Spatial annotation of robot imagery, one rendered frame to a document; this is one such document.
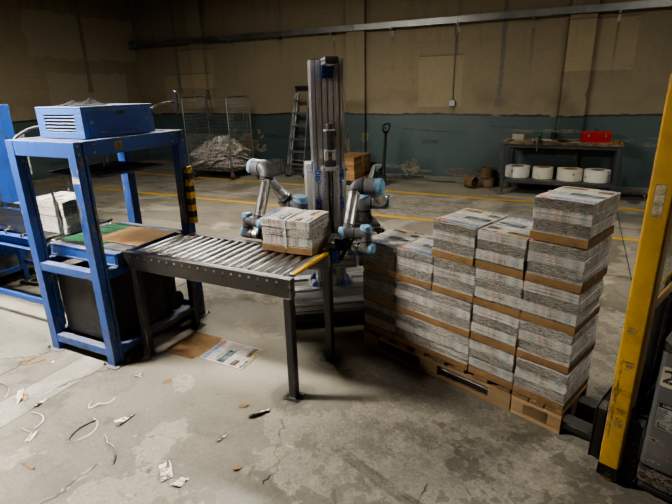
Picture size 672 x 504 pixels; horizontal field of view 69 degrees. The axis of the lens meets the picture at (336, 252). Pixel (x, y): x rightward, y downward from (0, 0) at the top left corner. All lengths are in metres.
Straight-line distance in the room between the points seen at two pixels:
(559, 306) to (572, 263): 0.25
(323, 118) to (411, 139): 6.30
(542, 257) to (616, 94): 7.00
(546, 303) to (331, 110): 2.10
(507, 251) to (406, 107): 7.47
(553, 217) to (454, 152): 7.28
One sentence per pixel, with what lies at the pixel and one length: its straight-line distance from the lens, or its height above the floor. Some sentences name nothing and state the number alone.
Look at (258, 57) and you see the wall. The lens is 11.57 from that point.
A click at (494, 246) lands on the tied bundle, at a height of 0.98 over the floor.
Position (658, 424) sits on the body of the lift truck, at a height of 0.39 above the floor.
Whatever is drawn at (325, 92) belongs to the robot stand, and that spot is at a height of 1.79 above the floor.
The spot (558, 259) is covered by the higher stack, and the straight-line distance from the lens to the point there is 2.68.
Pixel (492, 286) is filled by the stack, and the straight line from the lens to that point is 2.90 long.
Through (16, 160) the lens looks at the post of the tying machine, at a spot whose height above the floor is 1.42.
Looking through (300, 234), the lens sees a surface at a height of 0.95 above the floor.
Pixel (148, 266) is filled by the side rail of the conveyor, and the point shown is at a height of 0.72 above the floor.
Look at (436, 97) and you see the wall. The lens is 9.86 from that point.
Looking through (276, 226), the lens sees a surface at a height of 0.98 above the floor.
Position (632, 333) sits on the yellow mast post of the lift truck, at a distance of 2.47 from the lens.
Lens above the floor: 1.83
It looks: 19 degrees down
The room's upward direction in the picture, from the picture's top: 1 degrees counter-clockwise
